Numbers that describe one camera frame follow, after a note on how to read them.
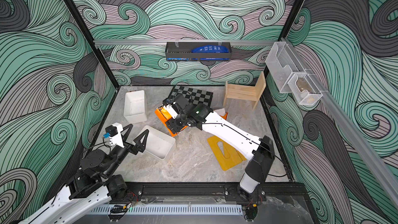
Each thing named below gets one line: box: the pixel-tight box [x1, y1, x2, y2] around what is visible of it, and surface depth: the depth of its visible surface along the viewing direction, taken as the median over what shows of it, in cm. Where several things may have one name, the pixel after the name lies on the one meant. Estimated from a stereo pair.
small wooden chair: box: [222, 71, 266, 110], surface depth 103 cm
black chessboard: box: [168, 85, 214, 107], surface depth 116 cm
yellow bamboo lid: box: [207, 135, 247, 171], surface depth 87 cm
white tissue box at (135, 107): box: [123, 90, 149, 124], surface depth 109 cm
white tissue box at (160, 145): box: [133, 124, 177, 164], surface depth 89 cm
